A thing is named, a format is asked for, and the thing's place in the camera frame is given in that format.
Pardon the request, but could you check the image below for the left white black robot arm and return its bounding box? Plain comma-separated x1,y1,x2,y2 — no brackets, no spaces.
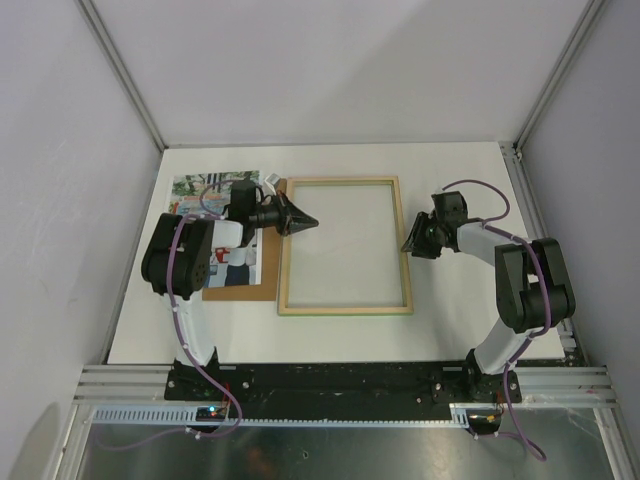
141,179,319,400

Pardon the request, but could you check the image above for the brown cardboard backing board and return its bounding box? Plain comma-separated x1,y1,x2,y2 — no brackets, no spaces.
202,179,282,302

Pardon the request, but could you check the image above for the white slotted cable duct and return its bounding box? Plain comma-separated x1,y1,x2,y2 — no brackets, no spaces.
92,404,503,430

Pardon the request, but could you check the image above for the green wooden photo frame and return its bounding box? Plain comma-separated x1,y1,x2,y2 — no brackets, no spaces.
278,176,414,316

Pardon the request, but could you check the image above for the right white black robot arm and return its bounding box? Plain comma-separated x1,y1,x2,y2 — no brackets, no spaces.
402,191,576,401

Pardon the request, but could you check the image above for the printed photo of two people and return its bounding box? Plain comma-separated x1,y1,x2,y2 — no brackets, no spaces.
167,170,262,288

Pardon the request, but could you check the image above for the left aluminium corner post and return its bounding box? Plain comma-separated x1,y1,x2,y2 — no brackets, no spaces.
75,0,167,153

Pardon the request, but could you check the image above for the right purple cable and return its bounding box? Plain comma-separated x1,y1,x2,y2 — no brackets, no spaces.
442,179,556,461

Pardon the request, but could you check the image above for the aluminium corner post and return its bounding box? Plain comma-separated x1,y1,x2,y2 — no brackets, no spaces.
75,0,167,153
512,0,610,152

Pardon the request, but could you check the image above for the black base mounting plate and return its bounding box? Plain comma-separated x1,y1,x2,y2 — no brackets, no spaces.
164,360,522,420

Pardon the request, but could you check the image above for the right aluminium corner post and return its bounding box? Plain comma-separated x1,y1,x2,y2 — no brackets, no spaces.
512,0,610,152

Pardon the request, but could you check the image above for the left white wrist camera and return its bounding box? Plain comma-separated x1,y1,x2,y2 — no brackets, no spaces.
262,173,282,195

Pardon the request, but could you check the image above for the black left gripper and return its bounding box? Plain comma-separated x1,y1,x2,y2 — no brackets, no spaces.
249,191,318,237

